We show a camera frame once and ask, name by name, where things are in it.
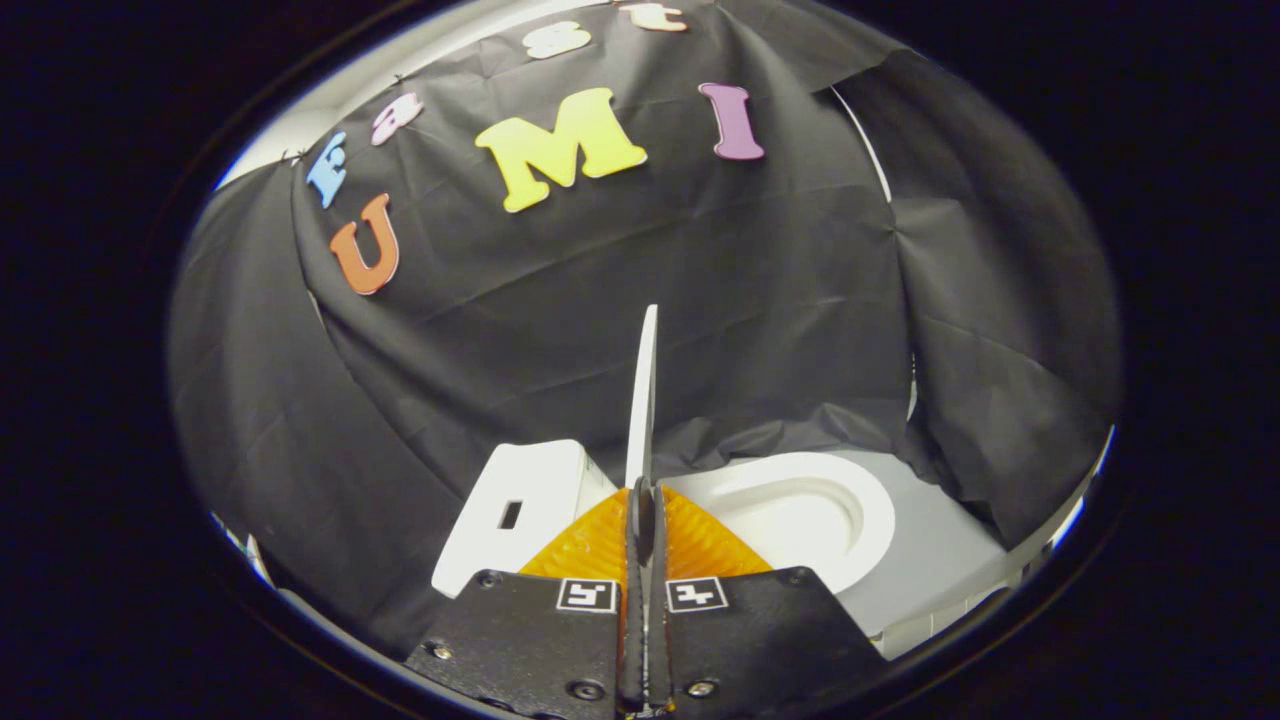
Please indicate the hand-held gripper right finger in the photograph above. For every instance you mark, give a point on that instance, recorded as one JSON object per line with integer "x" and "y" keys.
{"x": 770, "y": 640}

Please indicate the white toilet lid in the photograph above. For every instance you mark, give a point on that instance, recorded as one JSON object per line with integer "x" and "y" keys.
{"x": 642, "y": 400}

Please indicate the white toilet with tank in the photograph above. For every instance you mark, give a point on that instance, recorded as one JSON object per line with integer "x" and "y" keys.
{"x": 865, "y": 520}

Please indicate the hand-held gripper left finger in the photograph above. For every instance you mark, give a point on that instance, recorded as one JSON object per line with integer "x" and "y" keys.
{"x": 520, "y": 640}

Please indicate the black backdrop cloth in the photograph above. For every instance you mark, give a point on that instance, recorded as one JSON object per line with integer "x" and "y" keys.
{"x": 700, "y": 300}

